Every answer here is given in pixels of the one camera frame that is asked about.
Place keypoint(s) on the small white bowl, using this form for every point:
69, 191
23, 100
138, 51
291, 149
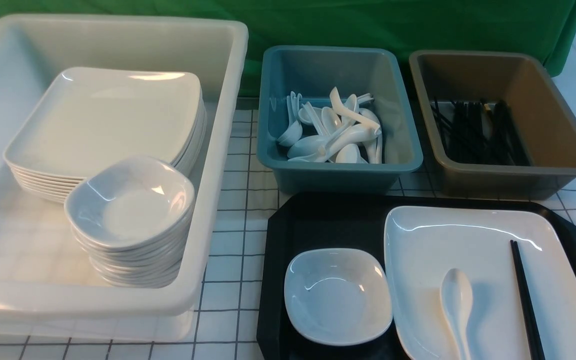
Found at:
337, 296

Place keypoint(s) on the pile of black chopsticks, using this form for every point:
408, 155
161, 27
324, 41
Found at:
480, 132

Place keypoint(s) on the black serving tray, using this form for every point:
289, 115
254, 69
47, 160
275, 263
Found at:
309, 221

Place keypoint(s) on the stack of white bowls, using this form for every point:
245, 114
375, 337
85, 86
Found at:
132, 220

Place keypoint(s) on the brown plastic bin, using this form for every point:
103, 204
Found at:
545, 122

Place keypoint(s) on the stack of white square plates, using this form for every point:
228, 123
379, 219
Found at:
91, 118

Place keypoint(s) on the large white plastic tub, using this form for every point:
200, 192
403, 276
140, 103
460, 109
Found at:
48, 288

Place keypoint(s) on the teal plastic bin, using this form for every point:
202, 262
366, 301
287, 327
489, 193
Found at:
313, 72

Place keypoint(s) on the white square rice plate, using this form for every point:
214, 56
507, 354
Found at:
421, 243

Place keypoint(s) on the black chopstick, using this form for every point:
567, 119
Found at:
531, 328

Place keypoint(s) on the pile of white spoons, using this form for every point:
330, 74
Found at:
344, 132

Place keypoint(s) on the green backdrop cloth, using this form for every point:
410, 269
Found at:
543, 29

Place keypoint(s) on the white ceramic spoon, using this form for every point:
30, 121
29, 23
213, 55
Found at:
457, 299

